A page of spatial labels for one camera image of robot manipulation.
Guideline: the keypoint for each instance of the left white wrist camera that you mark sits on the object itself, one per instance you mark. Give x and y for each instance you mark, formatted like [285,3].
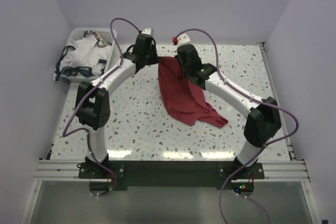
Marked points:
[147,31]

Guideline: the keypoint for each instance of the aluminium front rail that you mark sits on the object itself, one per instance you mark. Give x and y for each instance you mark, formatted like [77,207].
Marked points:
[57,170]

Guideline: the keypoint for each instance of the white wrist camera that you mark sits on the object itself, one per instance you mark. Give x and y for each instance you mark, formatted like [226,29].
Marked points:
[147,31]
[181,40]

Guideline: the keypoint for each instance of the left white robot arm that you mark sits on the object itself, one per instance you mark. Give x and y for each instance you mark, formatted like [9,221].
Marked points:
[93,98]

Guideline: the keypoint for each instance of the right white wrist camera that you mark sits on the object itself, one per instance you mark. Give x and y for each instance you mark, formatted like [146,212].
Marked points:
[181,40]

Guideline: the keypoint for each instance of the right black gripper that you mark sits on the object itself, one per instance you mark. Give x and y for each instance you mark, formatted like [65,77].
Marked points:
[177,57]

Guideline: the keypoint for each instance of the white plastic basket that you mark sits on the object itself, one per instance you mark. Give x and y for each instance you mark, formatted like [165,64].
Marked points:
[106,34]

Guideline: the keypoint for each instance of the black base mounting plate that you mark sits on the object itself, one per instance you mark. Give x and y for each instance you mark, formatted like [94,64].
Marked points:
[120,175]

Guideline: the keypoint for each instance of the patterned tank top in basket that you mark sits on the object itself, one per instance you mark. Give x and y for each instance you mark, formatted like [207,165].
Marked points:
[97,36]

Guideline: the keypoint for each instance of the red tank top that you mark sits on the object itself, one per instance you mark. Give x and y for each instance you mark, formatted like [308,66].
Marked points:
[182,100]

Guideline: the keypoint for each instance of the white tank top navy trim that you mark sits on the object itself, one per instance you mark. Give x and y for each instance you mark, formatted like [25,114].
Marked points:
[83,59]

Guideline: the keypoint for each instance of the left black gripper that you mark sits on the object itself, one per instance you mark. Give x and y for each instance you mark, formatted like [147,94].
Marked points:
[155,59]

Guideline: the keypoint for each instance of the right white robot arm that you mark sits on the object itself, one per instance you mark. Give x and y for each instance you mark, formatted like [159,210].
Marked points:
[262,116]

